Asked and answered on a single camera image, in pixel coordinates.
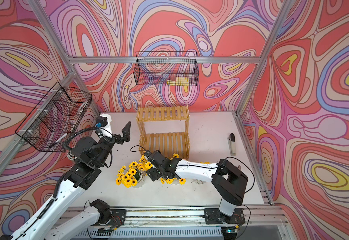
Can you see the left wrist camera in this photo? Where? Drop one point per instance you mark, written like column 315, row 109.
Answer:
column 104, row 122

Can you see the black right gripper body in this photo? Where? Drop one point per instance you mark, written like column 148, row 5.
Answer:
column 161, row 171

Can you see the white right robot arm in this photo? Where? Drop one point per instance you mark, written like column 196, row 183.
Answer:
column 229, row 181

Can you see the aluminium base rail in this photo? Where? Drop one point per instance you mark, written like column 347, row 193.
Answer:
column 254, row 223

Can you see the clear cup of pencils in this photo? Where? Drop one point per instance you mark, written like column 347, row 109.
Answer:
column 71, row 156

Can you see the black wire basket wall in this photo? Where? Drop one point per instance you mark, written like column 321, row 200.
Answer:
column 59, row 111
column 156, row 67

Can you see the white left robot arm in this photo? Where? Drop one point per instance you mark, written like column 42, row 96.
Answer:
column 90, row 148

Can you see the black wire basket left wall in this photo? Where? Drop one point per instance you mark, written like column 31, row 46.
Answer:
column 59, row 111

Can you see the yellow sticky notes pad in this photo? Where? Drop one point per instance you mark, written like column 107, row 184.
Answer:
column 179, row 81

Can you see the black wire basket back wall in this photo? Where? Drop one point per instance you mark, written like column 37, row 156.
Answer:
column 156, row 67

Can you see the white marker in basket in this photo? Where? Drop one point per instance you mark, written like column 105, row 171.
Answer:
column 58, row 140

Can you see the wooden two-tier shelf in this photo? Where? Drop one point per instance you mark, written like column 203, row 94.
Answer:
column 168, row 142

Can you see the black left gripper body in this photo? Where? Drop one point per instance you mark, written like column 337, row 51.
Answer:
column 113, row 140

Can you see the white and black stapler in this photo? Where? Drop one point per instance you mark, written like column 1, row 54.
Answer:
column 232, row 144

